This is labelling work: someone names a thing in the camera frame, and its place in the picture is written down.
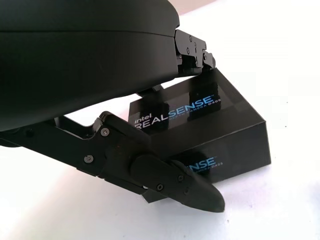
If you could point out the black RealSense box lid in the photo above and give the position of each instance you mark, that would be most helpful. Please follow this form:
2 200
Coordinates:
237 140

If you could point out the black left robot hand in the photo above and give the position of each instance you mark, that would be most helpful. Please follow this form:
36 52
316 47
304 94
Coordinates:
75 62

